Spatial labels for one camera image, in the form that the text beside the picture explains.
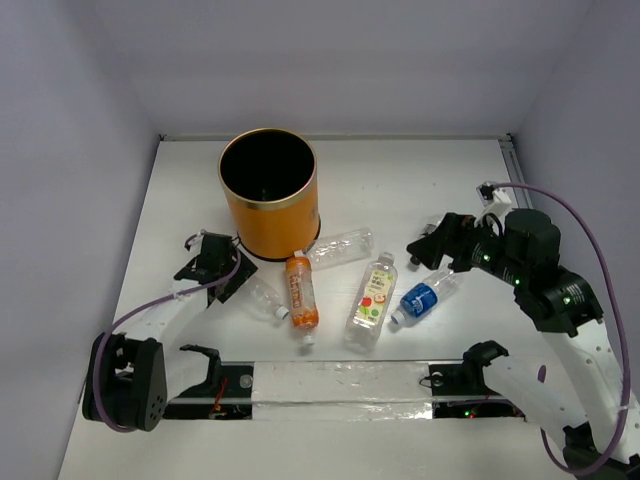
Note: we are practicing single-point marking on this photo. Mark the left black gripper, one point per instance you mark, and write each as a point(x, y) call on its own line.
point(215, 273)

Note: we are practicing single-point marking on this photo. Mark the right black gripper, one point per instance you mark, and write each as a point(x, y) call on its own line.
point(451, 238)

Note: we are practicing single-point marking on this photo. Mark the black cap bottle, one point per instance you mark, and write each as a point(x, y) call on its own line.
point(426, 230)

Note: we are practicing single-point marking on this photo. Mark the clear bottle white blue cap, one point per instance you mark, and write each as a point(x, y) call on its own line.
point(264, 297)

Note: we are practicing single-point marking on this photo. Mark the apple juice label bottle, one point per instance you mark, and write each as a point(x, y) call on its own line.
point(364, 323)

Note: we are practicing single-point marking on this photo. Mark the orange label bottle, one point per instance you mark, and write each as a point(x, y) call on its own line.
point(304, 311)

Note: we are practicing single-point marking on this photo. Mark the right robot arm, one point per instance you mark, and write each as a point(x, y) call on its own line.
point(599, 434)

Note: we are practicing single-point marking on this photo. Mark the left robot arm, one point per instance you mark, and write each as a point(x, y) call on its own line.
point(138, 365)

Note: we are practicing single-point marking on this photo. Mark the orange cylindrical bin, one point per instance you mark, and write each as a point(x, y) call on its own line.
point(269, 178)

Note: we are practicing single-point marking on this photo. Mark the blue label bottle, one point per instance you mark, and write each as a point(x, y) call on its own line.
point(426, 296)

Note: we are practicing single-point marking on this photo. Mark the clear unlabelled bottle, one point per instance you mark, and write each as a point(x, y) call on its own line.
point(341, 249)

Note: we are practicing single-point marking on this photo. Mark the silver foil tape strip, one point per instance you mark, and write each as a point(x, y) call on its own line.
point(340, 391)

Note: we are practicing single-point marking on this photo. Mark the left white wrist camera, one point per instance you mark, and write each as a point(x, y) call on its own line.
point(194, 239)

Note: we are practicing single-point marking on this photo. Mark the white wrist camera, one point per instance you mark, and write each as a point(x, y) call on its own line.
point(194, 239)
point(495, 201)

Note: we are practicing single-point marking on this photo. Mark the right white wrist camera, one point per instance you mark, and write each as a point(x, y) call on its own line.
point(495, 201)

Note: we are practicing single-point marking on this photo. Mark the aluminium rail at right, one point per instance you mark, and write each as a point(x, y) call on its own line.
point(507, 147)

